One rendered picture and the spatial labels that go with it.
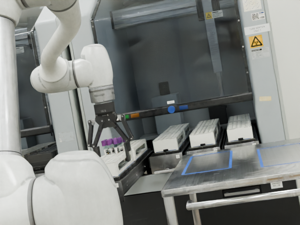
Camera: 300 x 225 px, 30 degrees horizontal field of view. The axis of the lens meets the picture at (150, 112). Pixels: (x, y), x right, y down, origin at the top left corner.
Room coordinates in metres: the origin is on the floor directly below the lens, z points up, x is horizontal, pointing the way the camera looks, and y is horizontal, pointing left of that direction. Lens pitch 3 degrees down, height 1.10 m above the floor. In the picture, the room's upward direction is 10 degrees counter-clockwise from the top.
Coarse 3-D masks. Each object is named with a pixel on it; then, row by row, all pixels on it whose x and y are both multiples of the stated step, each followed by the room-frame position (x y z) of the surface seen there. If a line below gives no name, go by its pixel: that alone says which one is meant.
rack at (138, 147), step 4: (136, 140) 2.43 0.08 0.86; (140, 140) 2.41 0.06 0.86; (144, 140) 2.40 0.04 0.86; (132, 144) 2.31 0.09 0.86; (136, 144) 2.27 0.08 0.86; (140, 144) 2.30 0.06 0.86; (144, 144) 2.43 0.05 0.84; (124, 148) 2.20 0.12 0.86; (132, 148) 2.15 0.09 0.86; (136, 148) 2.21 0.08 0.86; (140, 148) 2.44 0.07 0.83; (144, 148) 2.40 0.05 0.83; (136, 152) 2.33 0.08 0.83; (140, 152) 2.28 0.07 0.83; (136, 156) 2.18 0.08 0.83
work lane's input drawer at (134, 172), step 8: (152, 152) 2.44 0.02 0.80; (136, 160) 2.14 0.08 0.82; (144, 160) 2.23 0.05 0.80; (128, 168) 1.98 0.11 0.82; (136, 168) 2.06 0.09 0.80; (144, 168) 2.21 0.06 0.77; (120, 176) 1.84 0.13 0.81; (128, 176) 1.91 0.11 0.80; (136, 176) 2.03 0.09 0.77; (120, 184) 1.80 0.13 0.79; (128, 184) 1.89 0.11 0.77; (120, 192) 1.80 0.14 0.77; (120, 200) 1.80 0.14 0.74
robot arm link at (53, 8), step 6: (24, 0) 1.50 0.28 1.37; (30, 0) 1.50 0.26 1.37; (36, 0) 1.51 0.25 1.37; (42, 0) 1.51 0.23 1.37; (48, 0) 1.52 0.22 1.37; (54, 0) 1.53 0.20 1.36; (60, 0) 1.53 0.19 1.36; (66, 0) 1.55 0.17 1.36; (72, 0) 1.57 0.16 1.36; (30, 6) 1.53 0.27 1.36; (36, 6) 1.54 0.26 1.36; (48, 6) 1.57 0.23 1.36; (54, 6) 1.56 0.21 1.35; (60, 6) 1.56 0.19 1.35; (66, 6) 1.57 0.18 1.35
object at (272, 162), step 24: (264, 144) 1.96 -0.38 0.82; (288, 144) 1.86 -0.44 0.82; (192, 168) 1.71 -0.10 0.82; (216, 168) 1.64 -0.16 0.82; (240, 168) 1.57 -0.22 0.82; (264, 168) 1.51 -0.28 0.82; (288, 168) 1.45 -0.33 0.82; (168, 192) 1.45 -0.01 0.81; (192, 192) 1.44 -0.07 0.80; (288, 192) 1.36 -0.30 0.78; (168, 216) 1.45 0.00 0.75
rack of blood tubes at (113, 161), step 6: (102, 156) 2.05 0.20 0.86; (108, 156) 2.02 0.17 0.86; (114, 156) 2.00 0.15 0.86; (120, 156) 1.96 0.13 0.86; (132, 156) 2.11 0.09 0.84; (108, 162) 1.84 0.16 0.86; (114, 162) 1.84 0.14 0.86; (120, 162) 2.07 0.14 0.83; (126, 162) 2.05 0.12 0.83; (108, 168) 1.84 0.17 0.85; (114, 168) 1.84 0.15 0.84; (120, 168) 2.03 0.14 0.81; (114, 174) 1.84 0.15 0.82
